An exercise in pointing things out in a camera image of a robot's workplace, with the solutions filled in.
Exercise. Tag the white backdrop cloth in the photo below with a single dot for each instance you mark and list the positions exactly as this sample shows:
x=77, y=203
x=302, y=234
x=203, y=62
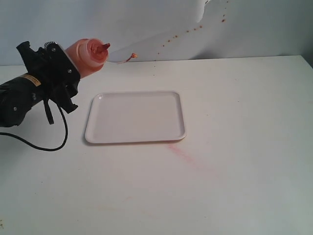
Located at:
x=162, y=29

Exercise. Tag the red sauce squeeze bottle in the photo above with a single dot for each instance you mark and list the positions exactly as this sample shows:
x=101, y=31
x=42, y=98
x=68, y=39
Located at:
x=88, y=55

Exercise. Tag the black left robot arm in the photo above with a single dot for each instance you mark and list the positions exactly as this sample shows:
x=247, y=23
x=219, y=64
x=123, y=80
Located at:
x=18, y=96

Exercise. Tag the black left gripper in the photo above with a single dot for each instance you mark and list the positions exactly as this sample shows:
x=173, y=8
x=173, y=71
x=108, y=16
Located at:
x=57, y=73

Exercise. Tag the white rectangular tray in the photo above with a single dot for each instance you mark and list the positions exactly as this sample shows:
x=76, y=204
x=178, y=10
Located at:
x=130, y=117

